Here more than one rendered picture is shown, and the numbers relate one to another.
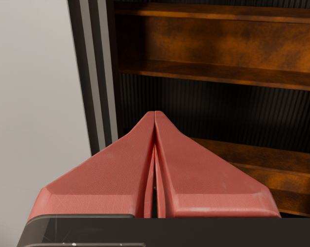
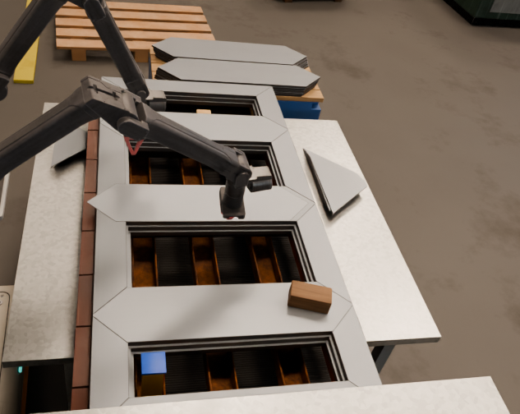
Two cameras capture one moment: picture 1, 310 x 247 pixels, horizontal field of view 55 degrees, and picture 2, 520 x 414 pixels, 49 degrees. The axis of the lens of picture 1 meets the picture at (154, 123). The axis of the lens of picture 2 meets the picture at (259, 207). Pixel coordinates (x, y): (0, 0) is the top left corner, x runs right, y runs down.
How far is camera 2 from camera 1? 165 cm
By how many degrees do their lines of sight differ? 56
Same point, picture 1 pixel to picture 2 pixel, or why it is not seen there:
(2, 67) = (211, 206)
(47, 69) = (213, 214)
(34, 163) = (179, 207)
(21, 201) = (158, 200)
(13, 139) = (187, 204)
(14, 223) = (144, 195)
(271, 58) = not seen: hidden behind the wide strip
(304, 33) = not seen: hidden behind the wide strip
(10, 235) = (135, 192)
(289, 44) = not seen: hidden behind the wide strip
